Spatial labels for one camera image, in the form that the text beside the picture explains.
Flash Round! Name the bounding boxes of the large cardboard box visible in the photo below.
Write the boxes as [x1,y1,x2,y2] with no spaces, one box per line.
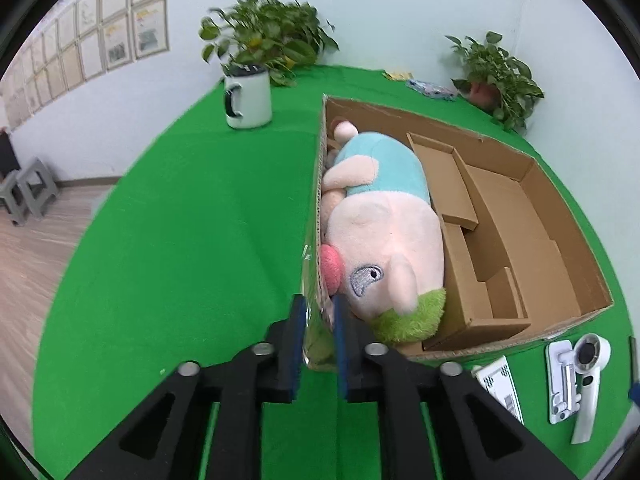
[300,94,615,373]

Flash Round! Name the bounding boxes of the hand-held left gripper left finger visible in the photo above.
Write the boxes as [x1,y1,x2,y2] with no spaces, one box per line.
[65,294,307,480]

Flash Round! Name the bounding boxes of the white mug black handle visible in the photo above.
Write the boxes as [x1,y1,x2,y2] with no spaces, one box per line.
[223,64,273,130]

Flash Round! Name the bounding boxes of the white hair dryer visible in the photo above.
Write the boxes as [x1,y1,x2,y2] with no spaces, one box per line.
[570,333,612,445]

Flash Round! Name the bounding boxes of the grey plastic stool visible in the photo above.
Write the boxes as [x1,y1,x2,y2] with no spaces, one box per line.
[17,157,61,220]
[0,174,30,227]

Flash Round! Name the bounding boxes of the pink pig plush toy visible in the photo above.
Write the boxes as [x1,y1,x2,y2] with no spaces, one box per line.
[320,117,447,345]

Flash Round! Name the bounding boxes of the cardboard divider insert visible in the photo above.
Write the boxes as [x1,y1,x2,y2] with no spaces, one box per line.
[406,132,532,352]

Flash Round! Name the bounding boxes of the blue patterned packet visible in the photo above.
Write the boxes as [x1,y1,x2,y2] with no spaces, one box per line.
[405,79,458,100]

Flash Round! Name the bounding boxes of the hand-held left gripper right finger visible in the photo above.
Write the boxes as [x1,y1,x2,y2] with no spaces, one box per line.
[334,294,581,480]

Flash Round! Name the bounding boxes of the white folding phone stand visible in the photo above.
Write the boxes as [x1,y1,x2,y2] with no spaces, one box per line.
[546,340,584,425]

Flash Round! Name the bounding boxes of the wall of framed certificates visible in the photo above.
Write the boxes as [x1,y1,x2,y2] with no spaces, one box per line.
[0,0,171,131]

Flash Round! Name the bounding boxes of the potted plant terracotta pot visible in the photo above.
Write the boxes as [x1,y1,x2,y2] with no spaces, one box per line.
[445,31,545,134]

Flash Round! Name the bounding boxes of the large green potted plant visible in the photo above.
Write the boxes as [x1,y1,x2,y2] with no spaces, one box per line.
[199,0,340,87]

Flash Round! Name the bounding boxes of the long green white carton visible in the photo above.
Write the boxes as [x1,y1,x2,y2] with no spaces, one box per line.
[472,356,524,426]

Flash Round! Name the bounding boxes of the black cabinet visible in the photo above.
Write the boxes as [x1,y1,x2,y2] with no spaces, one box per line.
[0,130,20,177]

